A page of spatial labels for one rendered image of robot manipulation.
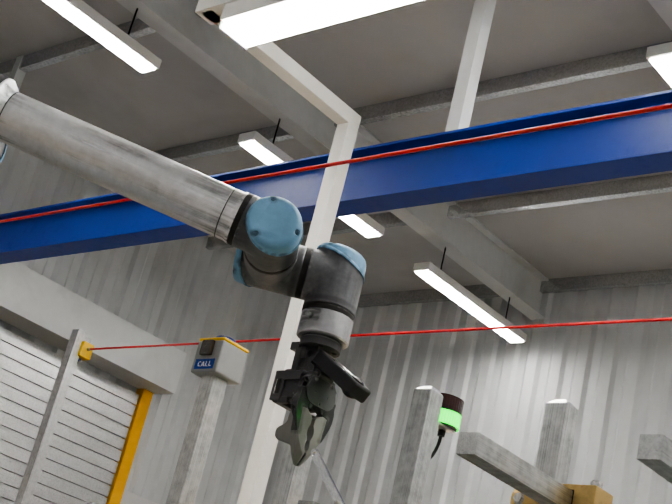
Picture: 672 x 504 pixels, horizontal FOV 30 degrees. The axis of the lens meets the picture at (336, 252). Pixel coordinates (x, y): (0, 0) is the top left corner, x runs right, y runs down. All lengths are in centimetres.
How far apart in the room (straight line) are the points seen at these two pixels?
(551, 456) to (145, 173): 76
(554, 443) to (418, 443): 24
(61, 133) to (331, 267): 49
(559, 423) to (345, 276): 47
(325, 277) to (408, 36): 626
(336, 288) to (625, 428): 846
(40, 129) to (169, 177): 22
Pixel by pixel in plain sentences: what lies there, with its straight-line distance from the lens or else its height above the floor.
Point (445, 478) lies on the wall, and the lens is 1123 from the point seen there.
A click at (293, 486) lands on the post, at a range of 210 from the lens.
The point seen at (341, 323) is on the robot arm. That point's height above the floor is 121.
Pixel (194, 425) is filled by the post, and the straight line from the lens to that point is 231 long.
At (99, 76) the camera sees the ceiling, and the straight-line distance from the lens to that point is 992.
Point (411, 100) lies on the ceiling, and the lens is 888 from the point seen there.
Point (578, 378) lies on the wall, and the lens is 1083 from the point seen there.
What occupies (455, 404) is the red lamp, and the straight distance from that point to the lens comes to 201.
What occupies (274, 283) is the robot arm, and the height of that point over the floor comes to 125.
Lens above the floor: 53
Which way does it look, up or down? 22 degrees up
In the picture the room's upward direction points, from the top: 14 degrees clockwise
